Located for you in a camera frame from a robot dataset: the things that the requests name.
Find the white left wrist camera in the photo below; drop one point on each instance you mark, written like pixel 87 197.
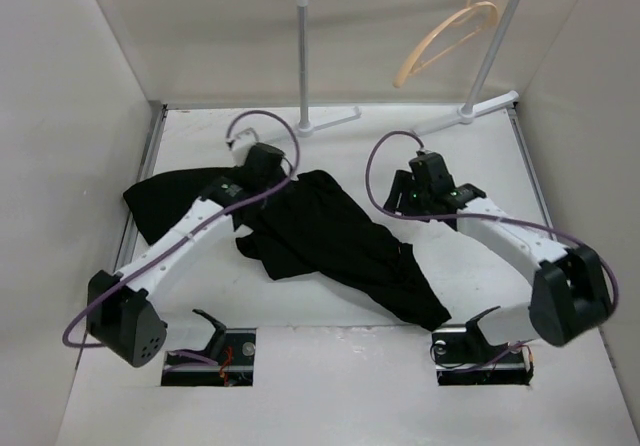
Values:
pixel 240 146

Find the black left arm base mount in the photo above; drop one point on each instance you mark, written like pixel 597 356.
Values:
pixel 227 359

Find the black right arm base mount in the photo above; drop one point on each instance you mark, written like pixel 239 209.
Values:
pixel 463 357

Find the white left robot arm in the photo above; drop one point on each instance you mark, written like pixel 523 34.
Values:
pixel 121 313

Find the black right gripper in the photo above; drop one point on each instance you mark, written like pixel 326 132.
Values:
pixel 401 184

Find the black trousers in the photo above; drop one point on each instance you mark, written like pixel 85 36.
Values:
pixel 313 225

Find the beige wooden clothes hanger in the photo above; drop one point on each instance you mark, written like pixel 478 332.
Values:
pixel 471 20

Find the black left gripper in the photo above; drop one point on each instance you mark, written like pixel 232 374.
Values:
pixel 278 179

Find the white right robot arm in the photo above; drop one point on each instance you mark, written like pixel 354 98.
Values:
pixel 569 292

